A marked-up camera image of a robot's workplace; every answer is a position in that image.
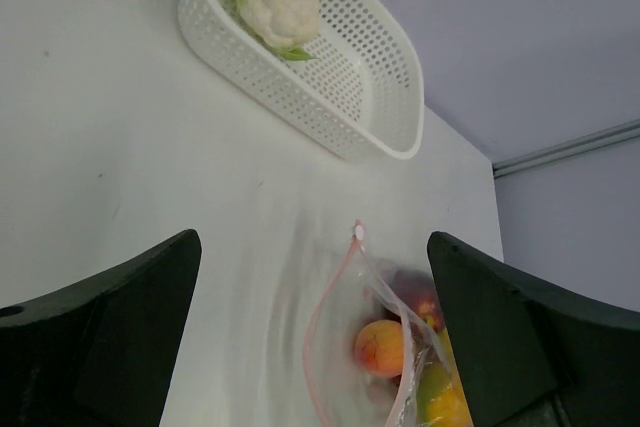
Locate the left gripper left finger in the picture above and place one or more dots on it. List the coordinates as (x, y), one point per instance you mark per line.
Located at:
(101, 351)

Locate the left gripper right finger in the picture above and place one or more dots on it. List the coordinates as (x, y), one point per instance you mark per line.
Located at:
(530, 353)

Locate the clear zip top bag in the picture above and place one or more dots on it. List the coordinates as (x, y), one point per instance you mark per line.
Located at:
(342, 392)

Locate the yellow green fake mango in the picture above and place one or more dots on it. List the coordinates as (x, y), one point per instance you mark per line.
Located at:
(440, 397)

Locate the dark purple fake fruit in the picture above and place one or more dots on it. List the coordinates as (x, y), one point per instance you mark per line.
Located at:
(418, 291)

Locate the orange red fake peach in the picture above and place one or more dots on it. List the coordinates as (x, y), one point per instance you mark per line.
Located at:
(379, 348)

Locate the white perforated plastic basket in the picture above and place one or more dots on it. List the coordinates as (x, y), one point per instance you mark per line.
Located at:
(360, 95)

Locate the right aluminium frame post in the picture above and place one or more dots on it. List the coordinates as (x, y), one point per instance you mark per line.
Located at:
(569, 149)

